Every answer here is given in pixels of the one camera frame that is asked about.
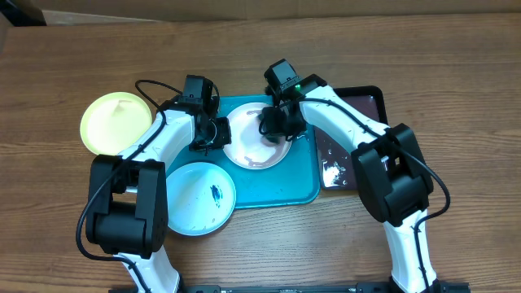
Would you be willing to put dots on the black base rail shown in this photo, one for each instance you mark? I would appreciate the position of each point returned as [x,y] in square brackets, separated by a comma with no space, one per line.
[361,287]

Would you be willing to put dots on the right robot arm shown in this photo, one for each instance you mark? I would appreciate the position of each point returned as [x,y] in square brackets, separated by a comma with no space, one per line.
[392,178]

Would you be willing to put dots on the light blue plate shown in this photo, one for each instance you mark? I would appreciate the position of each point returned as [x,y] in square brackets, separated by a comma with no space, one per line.
[201,198]

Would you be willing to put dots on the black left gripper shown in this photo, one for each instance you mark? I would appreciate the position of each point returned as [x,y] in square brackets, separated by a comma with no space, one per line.
[223,137]

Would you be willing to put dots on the black tray with water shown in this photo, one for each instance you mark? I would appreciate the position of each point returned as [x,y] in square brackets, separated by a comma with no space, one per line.
[334,162]

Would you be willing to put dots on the cardboard backdrop panel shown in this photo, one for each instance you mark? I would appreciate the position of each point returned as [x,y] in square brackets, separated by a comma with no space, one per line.
[70,11]

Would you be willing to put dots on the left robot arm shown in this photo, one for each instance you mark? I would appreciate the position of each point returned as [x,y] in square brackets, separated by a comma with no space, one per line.
[133,200]

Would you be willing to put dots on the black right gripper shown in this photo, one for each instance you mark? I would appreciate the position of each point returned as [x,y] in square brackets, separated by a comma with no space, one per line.
[275,130]

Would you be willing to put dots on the teal plastic tray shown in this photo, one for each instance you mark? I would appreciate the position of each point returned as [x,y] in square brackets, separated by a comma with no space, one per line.
[294,180]

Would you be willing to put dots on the white plate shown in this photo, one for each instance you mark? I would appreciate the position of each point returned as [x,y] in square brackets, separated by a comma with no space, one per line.
[249,148]

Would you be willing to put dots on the yellow plate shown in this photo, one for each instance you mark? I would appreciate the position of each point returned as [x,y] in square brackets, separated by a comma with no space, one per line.
[113,122]

